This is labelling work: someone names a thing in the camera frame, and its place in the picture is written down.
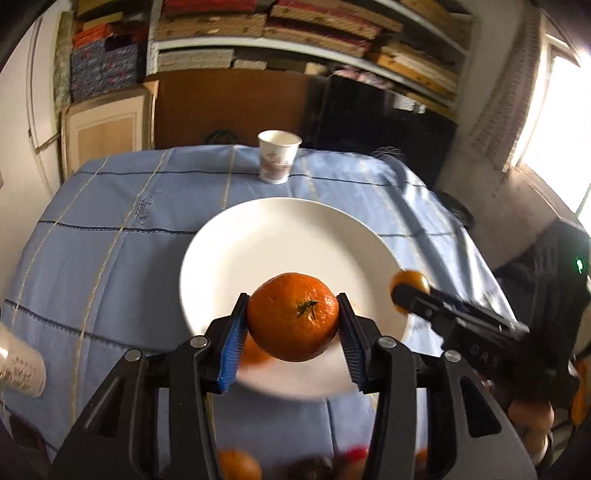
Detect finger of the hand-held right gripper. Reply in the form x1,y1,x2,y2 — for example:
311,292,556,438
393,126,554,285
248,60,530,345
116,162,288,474
392,282,529,344

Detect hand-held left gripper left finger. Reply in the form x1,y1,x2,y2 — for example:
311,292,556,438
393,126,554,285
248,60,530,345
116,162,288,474
48,292,252,480

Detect white beverage can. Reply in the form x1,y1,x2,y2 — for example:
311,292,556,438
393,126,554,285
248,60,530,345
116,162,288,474
0,323,47,398

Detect stacks of flat boxes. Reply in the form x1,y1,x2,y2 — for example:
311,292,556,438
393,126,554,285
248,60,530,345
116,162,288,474
154,0,474,116

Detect person's right hand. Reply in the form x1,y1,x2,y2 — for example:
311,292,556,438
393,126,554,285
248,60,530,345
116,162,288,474
508,399,555,464

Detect white door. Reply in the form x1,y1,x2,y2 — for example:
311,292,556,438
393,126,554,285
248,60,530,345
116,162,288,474
25,14,63,153

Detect bright window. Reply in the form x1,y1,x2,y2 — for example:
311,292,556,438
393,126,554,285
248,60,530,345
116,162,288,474
510,41,591,215

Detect patterned curtain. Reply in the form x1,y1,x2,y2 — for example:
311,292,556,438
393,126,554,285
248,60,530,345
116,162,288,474
468,9,550,174

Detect beige framed panel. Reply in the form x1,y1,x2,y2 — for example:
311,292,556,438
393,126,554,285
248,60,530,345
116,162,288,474
60,88,155,178

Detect black panel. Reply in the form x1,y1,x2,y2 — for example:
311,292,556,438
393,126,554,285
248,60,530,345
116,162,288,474
302,74,458,190

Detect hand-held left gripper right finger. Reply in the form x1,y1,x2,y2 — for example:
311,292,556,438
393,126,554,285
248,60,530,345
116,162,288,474
336,292,539,480

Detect large mandarin orange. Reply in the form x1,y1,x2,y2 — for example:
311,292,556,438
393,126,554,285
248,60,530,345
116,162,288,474
247,272,341,363

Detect printed paper cup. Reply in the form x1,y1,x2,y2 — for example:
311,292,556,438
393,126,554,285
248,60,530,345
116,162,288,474
257,130,303,185

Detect white plate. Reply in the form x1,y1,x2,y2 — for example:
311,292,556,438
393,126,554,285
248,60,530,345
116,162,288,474
179,197,415,400

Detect brown cardboard sheet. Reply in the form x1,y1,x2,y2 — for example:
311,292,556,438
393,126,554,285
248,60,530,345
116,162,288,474
143,69,324,151

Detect blue patterned storage boxes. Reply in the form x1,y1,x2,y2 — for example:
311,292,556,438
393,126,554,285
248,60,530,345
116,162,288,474
69,37,141,104

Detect red cherry tomato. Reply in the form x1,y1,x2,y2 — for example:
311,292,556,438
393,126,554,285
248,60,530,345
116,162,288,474
339,445,370,480

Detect black puffy jacket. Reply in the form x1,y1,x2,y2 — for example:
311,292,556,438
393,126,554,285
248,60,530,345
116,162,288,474
492,219,568,315

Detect white metal shelf rack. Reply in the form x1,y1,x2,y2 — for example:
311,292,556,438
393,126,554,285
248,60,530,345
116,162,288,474
145,0,476,123

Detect small yellow-orange kumquat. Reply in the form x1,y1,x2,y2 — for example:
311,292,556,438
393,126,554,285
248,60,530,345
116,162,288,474
390,270,431,315

